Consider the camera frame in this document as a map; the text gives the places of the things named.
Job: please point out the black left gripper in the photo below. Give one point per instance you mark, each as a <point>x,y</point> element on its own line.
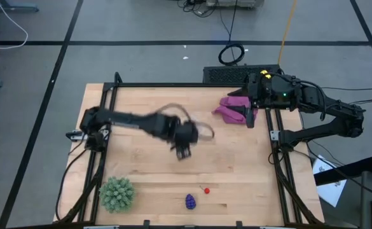
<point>185,133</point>

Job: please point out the grey device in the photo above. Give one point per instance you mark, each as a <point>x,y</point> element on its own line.
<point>252,3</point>

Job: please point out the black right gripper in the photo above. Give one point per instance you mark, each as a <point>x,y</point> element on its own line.
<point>259,92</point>

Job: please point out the green spiky succulent toy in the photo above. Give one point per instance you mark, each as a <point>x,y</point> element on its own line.
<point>117,194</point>

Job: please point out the clear plastic tupperware container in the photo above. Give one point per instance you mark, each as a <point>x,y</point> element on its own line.
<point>206,131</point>

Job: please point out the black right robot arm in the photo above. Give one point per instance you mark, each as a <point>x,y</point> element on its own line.
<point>319,130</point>

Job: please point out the white paper sheet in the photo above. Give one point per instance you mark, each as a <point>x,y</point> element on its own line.
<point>330,192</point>

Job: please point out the red cherry toy green stem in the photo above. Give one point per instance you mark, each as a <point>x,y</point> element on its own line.
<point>207,191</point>

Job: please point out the purple grape bunch toy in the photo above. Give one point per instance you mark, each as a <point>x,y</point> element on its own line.
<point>190,202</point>

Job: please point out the magenta cloth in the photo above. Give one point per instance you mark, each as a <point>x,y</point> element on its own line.
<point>230,102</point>

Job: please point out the silver mounting bracket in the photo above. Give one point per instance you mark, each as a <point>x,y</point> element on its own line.
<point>274,136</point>
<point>74,136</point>

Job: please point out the black aluminium table frame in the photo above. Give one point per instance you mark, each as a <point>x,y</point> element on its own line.
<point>189,85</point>

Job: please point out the black bar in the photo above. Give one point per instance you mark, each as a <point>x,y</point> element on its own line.
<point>354,170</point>

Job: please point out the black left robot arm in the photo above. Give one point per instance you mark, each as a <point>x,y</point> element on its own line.
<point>125,120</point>

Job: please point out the black vented computer box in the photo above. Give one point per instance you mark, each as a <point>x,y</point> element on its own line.
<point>224,74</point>

